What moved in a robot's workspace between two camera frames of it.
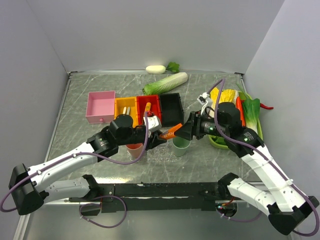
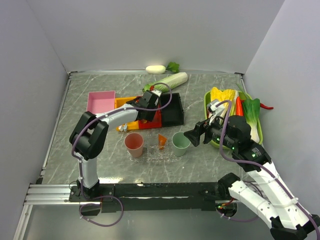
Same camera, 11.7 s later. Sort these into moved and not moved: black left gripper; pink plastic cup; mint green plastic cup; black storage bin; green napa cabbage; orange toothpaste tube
Moved: orange toothpaste tube; black left gripper
Not moved: mint green plastic cup; pink plastic cup; green napa cabbage; black storage bin
